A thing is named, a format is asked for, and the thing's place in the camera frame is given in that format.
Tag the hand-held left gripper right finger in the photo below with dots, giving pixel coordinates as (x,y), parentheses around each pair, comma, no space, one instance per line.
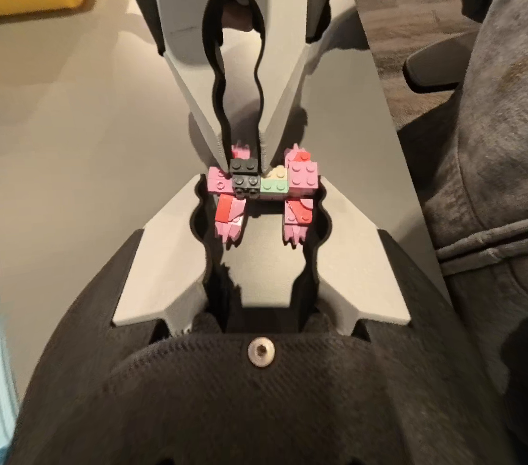
(363,275)

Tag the person's right hand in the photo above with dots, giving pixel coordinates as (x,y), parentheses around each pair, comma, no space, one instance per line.
(239,17)

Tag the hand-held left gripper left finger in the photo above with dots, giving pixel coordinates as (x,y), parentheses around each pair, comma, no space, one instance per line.
(161,267)

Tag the pink toy brick model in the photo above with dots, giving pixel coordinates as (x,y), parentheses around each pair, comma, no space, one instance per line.
(303,180)

